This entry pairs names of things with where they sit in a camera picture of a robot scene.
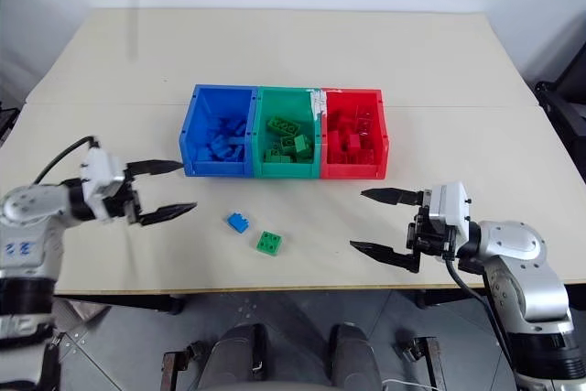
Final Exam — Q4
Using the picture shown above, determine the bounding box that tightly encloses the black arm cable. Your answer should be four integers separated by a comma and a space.
34, 136, 100, 184
444, 256, 526, 367

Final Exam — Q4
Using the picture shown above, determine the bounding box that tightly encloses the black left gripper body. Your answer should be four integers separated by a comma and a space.
103, 175, 144, 227

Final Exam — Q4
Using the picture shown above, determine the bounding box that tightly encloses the green plastic bin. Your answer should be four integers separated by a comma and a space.
250, 85, 323, 180

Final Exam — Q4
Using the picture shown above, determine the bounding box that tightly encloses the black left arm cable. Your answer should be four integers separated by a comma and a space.
34, 136, 100, 184

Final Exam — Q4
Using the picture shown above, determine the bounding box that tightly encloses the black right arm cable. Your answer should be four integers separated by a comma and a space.
444, 256, 526, 367

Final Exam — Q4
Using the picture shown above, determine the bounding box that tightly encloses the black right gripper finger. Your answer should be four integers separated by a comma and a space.
349, 239, 422, 275
360, 187, 428, 208

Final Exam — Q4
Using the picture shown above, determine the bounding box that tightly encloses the small blue building block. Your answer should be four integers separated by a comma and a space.
226, 212, 252, 234

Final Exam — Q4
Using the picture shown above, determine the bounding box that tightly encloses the long green building brick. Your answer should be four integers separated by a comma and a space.
264, 147, 294, 165
266, 115, 302, 136

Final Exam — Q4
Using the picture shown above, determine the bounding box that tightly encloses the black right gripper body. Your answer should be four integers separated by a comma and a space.
405, 201, 458, 264

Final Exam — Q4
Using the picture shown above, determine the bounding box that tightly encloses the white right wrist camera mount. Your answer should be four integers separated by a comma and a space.
424, 181, 473, 255

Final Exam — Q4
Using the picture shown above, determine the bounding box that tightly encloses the red plastic bin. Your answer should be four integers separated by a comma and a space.
319, 87, 391, 180

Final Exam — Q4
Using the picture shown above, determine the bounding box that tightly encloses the black equipment stand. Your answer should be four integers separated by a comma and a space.
534, 38, 586, 193

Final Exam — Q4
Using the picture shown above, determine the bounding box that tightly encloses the thin white cable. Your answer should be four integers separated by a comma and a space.
381, 378, 432, 388

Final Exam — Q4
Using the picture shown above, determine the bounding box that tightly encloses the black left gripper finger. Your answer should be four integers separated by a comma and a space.
125, 159, 185, 181
137, 201, 199, 228

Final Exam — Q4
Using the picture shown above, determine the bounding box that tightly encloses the blue plastic bin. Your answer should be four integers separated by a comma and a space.
178, 83, 258, 179

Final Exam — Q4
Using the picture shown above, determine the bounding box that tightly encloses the dark rounded robot leg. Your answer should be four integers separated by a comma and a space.
329, 323, 384, 391
197, 322, 269, 391

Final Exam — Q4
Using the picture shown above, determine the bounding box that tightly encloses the dark object at wall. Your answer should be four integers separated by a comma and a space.
0, 104, 20, 147

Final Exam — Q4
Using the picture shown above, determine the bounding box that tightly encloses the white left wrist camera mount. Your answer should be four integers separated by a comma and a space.
80, 145, 126, 221

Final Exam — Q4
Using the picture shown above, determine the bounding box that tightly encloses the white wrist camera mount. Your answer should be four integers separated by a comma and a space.
424, 181, 473, 255
80, 145, 126, 221

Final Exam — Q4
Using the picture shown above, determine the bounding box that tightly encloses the rusty metal bracket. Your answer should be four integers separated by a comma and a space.
161, 348, 196, 391
401, 336, 449, 391

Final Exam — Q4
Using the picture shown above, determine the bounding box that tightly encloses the square green building block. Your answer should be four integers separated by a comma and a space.
255, 230, 284, 255

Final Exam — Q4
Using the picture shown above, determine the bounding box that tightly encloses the black table leg caster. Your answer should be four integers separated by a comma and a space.
414, 289, 466, 310

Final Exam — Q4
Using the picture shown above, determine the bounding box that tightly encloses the black table frame bar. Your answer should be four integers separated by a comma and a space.
53, 292, 186, 315

